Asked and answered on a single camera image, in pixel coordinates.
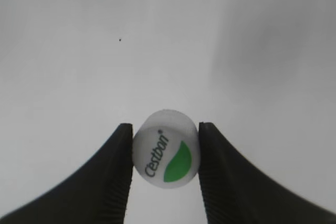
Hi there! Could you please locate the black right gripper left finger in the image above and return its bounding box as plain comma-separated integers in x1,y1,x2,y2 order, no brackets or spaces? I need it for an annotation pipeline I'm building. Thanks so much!
1,123,133,223

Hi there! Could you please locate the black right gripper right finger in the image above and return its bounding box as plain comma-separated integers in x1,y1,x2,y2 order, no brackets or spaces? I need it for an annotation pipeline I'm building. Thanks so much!
198,122,335,224

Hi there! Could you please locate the white green bottle cap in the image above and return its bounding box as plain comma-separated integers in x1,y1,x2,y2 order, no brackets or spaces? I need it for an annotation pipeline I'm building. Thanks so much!
132,109,201,189

